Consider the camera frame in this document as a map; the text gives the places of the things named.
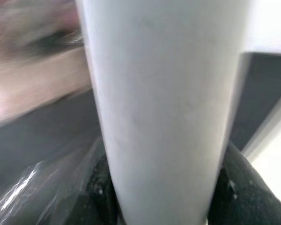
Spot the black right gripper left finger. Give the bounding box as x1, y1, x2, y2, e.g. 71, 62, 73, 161
67, 151, 124, 225

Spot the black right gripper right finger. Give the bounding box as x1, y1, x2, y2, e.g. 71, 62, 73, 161
206, 140, 281, 225

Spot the white plastic table leg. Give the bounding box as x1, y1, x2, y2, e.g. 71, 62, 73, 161
74, 0, 252, 225

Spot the clear plastic bag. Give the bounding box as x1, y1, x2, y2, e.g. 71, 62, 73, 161
0, 140, 101, 225

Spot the black tablecloth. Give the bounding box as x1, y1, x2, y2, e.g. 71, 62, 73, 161
0, 52, 281, 225

